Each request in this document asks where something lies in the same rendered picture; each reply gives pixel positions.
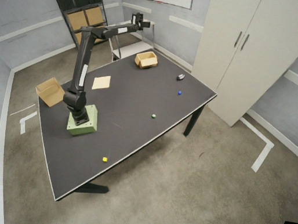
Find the tan flat mat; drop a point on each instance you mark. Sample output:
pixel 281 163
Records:
pixel 102 82

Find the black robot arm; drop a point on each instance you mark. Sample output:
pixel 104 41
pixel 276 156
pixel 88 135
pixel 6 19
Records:
pixel 75 94

